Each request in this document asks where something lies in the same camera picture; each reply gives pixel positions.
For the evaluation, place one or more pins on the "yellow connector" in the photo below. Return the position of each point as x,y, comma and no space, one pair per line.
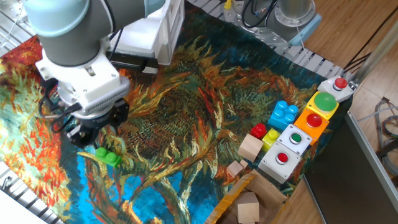
228,3

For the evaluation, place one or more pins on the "sunflower painting cloth mat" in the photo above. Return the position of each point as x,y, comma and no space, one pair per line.
192,109

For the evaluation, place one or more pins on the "yellow toy brick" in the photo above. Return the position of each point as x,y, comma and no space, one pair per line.
271,138

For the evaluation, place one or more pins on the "white green-button box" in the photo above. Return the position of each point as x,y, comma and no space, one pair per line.
303,145

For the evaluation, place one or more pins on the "white board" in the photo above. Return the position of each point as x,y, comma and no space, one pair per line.
12,211

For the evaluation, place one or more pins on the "small wooden block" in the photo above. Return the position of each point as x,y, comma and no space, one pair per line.
234,169

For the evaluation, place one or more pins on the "dark grey panel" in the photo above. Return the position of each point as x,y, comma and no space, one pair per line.
342,174

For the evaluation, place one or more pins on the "cardboard box with label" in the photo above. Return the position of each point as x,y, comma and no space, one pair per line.
267,193

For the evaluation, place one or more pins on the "orange red-button box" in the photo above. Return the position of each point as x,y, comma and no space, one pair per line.
306,132

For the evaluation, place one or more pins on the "green toy brick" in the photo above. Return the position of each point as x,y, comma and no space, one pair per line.
109,157

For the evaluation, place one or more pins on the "wooden cube in cardboard box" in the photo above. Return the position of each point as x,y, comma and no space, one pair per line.
248,211

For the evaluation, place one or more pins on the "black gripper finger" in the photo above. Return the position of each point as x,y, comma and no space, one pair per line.
122,112
81,138

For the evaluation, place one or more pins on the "red toy brick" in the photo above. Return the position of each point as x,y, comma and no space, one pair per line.
258,131

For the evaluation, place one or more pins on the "white plastic box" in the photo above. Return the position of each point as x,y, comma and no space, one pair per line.
171,28

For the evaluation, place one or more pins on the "silver robot mounting plate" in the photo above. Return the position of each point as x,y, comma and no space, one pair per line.
264,35

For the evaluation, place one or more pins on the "blue toy brick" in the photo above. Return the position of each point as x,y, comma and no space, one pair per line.
281,119

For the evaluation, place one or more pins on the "large wooden cube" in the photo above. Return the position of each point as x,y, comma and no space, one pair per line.
249,147

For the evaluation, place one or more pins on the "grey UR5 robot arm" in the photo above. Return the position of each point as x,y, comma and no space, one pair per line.
68,31

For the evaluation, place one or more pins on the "aluminium frame post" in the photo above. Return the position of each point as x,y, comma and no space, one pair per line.
373,59

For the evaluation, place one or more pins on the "small white red-button box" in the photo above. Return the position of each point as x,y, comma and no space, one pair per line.
329,90

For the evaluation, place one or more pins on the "large white red-button box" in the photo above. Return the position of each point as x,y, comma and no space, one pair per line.
273,169

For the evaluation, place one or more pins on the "yellow green-mushroom-button box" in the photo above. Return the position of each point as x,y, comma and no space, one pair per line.
325,102

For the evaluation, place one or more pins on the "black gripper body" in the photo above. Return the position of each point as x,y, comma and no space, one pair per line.
98,126

